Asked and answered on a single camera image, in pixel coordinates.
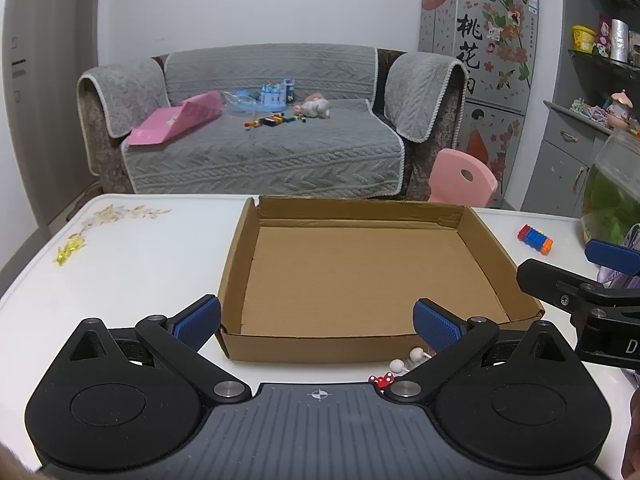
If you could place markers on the grey cabinet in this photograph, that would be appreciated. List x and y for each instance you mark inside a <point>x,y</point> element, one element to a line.
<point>555,165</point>

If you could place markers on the silver can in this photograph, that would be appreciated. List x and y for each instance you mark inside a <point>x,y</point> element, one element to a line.
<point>620,40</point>

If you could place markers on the blue toy castle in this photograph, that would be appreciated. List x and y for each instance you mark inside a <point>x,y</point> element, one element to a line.
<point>275,95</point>

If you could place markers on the white bobble object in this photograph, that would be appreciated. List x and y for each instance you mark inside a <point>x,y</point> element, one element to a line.
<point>415,356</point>

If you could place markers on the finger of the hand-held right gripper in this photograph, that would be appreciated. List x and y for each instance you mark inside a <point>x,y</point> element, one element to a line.
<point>550,280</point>
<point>612,256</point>

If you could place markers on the glass fish bowl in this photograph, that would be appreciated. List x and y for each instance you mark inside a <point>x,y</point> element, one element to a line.
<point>612,195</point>

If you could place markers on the grey knitted armrest cover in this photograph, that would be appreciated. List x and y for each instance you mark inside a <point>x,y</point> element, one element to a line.
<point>420,95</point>
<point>127,95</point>

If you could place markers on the cartoon mouse toy figure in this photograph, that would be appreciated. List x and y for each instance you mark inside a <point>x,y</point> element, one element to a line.
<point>382,381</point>

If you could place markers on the glass wall shelf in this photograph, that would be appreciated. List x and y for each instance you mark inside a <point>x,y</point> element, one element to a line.
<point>600,67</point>

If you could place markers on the shallow cardboard box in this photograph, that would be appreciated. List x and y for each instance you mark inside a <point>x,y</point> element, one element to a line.
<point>350,270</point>

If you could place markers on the pile of small trinkets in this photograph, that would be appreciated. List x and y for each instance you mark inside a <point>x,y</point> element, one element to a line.
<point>590,110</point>

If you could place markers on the clear plastic bag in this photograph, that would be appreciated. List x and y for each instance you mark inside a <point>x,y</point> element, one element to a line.
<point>240,100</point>

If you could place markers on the colourful toy brick block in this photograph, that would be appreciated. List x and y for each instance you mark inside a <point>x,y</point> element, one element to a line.
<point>535,239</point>

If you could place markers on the pink paper bag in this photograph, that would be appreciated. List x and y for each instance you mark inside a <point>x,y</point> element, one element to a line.
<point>170,120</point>

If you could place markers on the purple plastic bottle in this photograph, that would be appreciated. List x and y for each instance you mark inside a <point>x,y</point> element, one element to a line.
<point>632,236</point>

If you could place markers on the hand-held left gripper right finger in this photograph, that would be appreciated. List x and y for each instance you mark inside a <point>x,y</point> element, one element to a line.
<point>437,327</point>

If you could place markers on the grey door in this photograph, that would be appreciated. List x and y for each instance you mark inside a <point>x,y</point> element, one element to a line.
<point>45,110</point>

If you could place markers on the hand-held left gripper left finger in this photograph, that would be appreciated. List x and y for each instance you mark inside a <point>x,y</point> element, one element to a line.
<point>197,322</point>

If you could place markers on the pink plastic chair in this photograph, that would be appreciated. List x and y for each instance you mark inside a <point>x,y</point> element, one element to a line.
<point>460,180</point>

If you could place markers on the fridge with flower stickers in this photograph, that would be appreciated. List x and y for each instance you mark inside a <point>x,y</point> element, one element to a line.
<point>470,60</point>

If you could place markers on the pink white plush toy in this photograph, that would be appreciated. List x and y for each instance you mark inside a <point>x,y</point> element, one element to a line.
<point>312,107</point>

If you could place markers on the grey covered sofa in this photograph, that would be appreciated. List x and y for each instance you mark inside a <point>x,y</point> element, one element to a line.
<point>430,180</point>

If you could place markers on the yellow tub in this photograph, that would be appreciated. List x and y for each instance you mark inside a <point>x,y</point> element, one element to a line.
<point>583,39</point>

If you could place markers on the mushroom figurine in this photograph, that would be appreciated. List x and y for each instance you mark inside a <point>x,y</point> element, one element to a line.
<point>618,110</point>

